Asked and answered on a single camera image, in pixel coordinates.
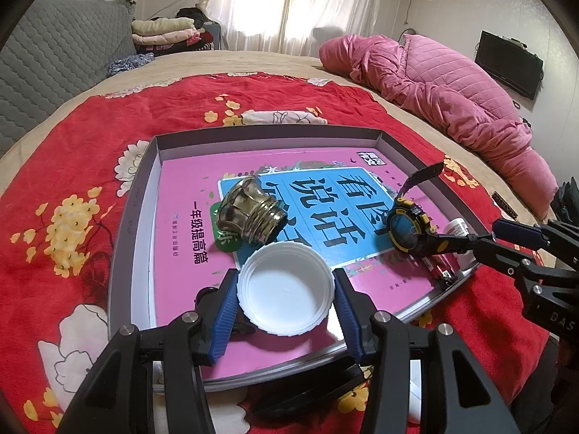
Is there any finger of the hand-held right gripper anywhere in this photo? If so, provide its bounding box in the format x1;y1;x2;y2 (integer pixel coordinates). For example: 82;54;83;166
492;218;579;260
434;230;579;301

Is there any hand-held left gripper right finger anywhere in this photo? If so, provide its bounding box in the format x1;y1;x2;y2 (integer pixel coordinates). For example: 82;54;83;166
332;269;521;434

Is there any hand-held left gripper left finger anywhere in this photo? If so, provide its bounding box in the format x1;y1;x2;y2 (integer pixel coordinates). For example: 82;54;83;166
56;269;240;434

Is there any black hair claw clip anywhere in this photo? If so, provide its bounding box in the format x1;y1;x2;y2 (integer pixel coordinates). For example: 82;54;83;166
194;287;254;340

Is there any black and yellow wristwatch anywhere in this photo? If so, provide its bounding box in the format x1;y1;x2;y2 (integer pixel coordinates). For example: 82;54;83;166
384;161;446;256

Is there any white plastic lid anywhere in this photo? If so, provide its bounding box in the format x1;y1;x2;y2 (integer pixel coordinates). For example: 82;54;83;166
236;242;336;336

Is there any black rectangular device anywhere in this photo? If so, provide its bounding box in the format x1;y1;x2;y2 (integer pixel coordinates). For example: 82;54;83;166
251;362;367;419

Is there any white earbuds case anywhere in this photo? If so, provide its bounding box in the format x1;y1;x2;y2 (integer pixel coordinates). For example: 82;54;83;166
407;359;423;426

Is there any grey cardboard box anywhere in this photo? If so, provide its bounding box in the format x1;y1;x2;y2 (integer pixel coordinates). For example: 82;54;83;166
107;125;491;392

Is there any small white bottle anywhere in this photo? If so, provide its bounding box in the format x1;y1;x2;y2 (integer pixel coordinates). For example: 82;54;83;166
445;218;476;263

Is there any dark blanket label tag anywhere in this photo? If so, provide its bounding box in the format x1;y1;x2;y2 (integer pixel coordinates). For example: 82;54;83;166
492;192;519;218

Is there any dark cloth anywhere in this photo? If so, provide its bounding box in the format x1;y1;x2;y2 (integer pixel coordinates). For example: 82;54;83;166
552;181;579;222

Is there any pink and blue book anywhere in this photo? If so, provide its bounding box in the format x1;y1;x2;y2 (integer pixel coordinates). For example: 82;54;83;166
154;147;441;383

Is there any brass metal knob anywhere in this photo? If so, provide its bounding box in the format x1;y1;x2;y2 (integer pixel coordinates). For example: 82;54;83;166
215;174;290;251

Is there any pink quilt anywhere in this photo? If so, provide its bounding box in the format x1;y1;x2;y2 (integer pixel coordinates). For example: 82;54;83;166
319;33;559;220

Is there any black flat screen television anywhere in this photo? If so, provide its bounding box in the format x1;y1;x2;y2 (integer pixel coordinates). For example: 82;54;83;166
475;30;544;100

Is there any red floral blanket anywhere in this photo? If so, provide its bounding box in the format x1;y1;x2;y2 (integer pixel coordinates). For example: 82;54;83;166
0;71;550;434

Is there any beige bed sheet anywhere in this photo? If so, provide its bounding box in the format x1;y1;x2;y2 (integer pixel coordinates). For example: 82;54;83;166
0;50;562;272

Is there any blue knitted cloth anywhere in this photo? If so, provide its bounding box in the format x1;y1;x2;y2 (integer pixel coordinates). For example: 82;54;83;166
106;53;155;77

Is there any stack of folded clothes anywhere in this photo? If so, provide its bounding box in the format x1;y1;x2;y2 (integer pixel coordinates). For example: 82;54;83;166
131;17;218;52

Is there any white curtain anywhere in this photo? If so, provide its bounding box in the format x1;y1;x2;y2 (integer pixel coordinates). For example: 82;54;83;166
199;0;408;55

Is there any grey quilted headboard cover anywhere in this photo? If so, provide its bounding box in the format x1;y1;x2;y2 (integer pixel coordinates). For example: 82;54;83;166
0;0;136;157

